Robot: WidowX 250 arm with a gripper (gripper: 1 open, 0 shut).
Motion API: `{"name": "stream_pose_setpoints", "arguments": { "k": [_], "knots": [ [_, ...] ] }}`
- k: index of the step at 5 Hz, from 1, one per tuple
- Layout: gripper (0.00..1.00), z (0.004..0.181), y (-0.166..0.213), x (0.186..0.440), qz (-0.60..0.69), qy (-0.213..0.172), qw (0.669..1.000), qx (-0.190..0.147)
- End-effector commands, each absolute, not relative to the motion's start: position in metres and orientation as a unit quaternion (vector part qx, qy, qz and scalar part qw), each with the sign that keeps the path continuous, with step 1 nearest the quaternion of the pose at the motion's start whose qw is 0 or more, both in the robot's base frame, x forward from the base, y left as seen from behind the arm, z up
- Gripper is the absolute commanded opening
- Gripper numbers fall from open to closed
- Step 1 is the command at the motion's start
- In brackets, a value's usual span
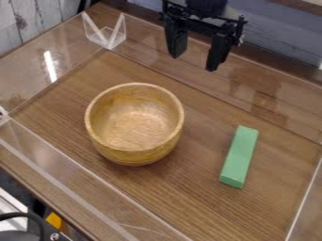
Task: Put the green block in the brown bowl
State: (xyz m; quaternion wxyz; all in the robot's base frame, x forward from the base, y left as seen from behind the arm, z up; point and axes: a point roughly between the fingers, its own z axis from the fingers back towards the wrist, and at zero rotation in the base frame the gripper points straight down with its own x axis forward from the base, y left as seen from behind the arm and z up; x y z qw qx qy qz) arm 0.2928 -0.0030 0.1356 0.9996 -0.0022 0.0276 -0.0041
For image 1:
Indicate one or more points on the green rectangular block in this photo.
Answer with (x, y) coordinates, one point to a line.
(238, 158)

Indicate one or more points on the clear acrylic corner bracket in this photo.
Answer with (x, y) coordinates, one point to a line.
(107, 37)

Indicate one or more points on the yellow and black device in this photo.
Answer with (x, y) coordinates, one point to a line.
(54, 220)

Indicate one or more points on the clear acrylic tray wall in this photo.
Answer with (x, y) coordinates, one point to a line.
(111, 201)

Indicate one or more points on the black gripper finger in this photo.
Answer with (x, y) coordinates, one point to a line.
(175, 36)
(217, 51)

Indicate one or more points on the brown wooden bowl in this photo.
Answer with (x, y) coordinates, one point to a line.
(133, 121)

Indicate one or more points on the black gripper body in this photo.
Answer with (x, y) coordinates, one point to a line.
(203, 16)

